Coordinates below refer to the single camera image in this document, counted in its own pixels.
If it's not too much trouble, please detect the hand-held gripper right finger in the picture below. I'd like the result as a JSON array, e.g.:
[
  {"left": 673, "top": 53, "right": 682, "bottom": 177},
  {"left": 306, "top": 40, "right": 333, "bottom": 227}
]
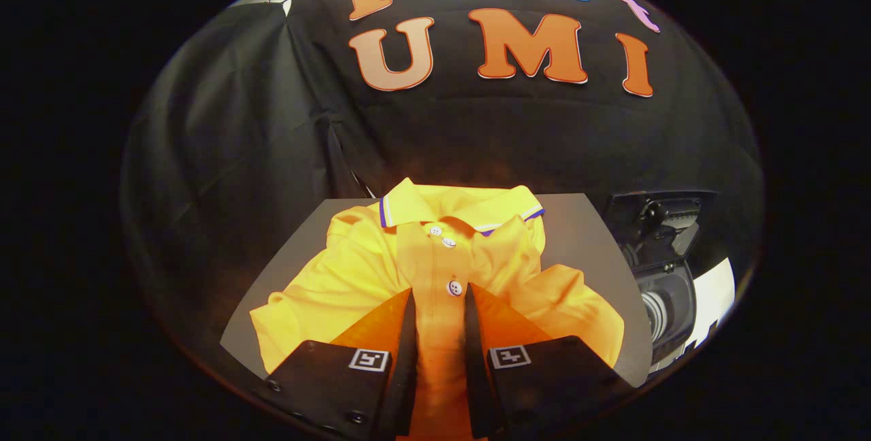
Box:
[{"left": 465, "top": 283, "right": 637, "bottom": 440}]

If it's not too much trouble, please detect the white sheet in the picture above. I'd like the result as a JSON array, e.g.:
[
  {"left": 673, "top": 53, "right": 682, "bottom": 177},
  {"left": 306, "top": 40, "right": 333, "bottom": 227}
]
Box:
[{"left": 691, "top": 257, "right": 737, "bottom": 353}]

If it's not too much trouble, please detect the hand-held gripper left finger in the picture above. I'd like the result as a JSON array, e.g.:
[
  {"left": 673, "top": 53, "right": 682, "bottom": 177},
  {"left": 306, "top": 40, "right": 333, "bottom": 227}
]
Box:
[{"left": 264, "top": 288, "right": 417, "bottom": 441}]

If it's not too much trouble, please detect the black backdrop cloth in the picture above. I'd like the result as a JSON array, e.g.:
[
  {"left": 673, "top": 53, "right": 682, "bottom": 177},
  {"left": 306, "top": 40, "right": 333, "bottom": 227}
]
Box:
[{"left": 121, "top": 0, "right": 766, "bottom": 387}]

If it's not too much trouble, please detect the yellow polo shirt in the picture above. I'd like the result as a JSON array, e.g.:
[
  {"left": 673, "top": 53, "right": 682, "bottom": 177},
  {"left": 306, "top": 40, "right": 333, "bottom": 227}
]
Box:
[{"left": 248, "top": 178, "right": 625, "bottom": 441}]

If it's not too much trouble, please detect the grey top-load washing machine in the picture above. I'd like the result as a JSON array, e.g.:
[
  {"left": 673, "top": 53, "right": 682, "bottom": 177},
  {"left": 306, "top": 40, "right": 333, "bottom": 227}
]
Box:
[{"left": 602, "top": 189, "right": 719, "bottom": 367}]

